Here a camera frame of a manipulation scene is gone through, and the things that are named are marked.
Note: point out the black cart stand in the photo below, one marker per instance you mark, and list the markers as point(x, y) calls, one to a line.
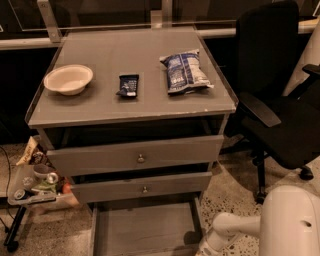
point(10, 243)

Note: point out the metal railing bar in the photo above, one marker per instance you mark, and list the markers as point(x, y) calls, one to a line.
point(32, 24)

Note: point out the clear plastic bin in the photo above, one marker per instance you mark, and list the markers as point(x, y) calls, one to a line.
point(51, 193)

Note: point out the blue chip bag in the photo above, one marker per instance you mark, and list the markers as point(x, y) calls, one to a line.
point(184, 74)

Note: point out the grey top drawer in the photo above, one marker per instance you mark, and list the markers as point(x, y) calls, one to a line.
point(136, 156)

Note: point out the small white cup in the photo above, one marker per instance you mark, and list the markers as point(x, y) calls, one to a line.
point(41, 170)

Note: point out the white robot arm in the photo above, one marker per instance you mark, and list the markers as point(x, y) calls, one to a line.
point(289, 225)

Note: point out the grey drawer cabinet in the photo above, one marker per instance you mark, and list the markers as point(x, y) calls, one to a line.
point(98, 116)

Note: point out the black office chair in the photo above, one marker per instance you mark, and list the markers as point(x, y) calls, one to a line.
point(285, 128)

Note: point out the silver soda can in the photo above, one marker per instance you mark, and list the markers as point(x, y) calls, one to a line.
point(20, 194)

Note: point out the grey bottom drawer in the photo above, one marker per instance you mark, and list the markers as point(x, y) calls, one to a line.
point(153, 226)

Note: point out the tan snack packet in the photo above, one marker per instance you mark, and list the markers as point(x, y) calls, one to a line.
point(30, 148)

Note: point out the white paper bowl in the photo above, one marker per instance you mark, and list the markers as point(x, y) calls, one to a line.
point(68, 80)

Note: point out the dark blue snack bar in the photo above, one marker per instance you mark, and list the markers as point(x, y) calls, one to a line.
point(128, 85)

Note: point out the grey middle drawer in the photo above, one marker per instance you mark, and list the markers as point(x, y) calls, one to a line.
point(141, 187)

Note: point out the grey drawer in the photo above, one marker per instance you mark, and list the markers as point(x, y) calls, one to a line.
point(153, 226)
point(141, 187)
point(136, 156)

